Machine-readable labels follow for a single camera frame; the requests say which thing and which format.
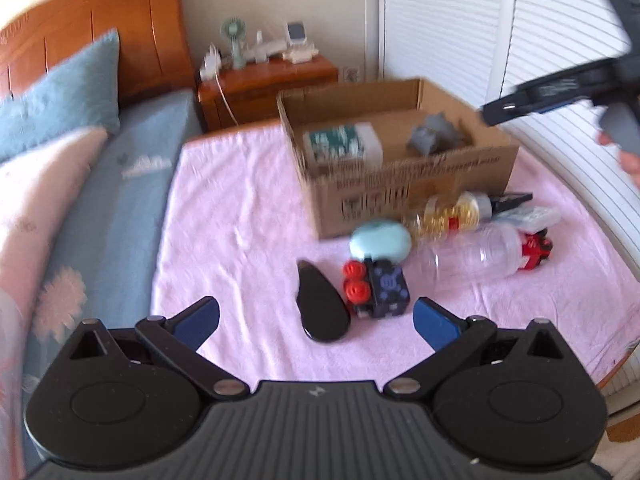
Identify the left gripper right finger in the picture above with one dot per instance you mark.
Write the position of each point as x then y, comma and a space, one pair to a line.
457, 343

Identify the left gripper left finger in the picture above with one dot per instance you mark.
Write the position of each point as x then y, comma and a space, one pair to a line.
175, 342

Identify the dark blue toy train block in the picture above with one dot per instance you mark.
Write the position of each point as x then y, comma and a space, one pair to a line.
375, 288

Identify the clear plastic jar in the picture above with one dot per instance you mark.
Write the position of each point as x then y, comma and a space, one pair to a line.
493, 251

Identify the light blue oval case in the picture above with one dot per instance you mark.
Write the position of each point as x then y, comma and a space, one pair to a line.
381, 240

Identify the yellow capsule bottle silver cap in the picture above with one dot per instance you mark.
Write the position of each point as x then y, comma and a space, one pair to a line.
443, 216

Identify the black oval glossy object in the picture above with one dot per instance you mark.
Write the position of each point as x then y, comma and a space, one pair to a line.
323, 313

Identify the clear plastic labelled case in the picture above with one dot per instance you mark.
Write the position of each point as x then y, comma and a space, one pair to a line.
530, 219

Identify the grey cat figurine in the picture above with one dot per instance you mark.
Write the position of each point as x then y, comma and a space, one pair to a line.
436, 134

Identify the white green medical bottle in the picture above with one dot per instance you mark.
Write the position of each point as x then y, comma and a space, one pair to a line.
343, 148

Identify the red toy train block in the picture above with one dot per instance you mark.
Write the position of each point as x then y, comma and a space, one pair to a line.
536, 248

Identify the person's right hand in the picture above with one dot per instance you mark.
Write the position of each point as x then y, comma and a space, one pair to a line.
629, 162

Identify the blue grey bed sheet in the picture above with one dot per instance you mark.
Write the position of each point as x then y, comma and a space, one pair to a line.
103, 260

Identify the pink cloth cover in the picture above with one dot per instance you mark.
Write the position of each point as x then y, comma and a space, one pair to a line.
236, 227

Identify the brown cardboard box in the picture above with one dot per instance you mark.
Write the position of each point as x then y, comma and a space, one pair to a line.
339, 200

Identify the pink floral quilt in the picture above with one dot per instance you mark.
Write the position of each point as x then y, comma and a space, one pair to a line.
37, 189

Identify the wooden nightstand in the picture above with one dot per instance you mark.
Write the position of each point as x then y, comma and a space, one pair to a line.
239, 97

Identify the blue pillow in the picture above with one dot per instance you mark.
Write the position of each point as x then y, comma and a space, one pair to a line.
82, 91

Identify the white power strip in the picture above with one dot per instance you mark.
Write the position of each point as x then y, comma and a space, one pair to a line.
211, 65

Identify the white router box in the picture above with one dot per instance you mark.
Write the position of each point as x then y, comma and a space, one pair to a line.
261, 51

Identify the white remote control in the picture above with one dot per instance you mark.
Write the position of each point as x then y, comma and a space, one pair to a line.
300, 54

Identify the green mini desk fan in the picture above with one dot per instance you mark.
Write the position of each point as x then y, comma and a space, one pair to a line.
234, 30

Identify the white smart display clock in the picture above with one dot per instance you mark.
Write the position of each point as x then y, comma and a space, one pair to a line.
297, 37

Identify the wooden bed headboard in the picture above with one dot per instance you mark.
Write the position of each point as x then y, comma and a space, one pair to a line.
154, 56

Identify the wall power outlet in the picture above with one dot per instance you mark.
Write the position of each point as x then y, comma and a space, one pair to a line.
350, 74

